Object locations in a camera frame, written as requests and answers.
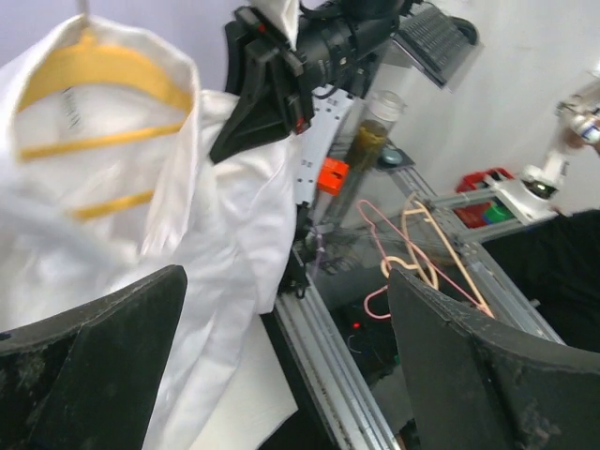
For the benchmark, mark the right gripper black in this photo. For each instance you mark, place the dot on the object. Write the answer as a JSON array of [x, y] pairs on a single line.
[[274, 84]]

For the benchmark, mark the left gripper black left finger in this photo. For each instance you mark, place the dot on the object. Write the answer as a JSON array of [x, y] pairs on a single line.
[[88, 378]]

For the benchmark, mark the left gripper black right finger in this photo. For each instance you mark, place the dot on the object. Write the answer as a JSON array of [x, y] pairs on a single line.
[[477, 383]]

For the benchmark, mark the yellow plastic hanger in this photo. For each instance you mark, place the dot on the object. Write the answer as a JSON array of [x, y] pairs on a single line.
[[101, 120]]

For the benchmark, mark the white shirt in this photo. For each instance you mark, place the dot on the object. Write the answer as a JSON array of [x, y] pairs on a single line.
[[223, 386]]

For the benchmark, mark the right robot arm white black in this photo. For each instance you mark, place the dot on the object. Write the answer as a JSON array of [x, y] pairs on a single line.
[[327, 113]]

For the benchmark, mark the beige hanger below table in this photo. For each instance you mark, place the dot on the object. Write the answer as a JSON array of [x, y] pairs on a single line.
[[432, 257]]

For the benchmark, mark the orange box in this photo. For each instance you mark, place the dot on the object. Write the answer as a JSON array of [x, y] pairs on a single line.
[[332, 176]]

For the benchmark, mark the clear jar with lid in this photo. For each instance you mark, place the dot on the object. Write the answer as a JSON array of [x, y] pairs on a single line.
[[377, 119]]

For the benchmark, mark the black keyboard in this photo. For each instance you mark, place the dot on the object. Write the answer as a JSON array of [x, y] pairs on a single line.
[[437, 44]]

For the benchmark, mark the red storage bin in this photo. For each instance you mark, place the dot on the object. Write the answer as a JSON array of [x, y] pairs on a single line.
[[479, 180]]

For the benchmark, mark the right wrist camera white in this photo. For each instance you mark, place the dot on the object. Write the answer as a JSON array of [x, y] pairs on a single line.
[[283, 14]]

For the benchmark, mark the aluminium frame rail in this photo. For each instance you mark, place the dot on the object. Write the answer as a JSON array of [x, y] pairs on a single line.
[[335, 261]]

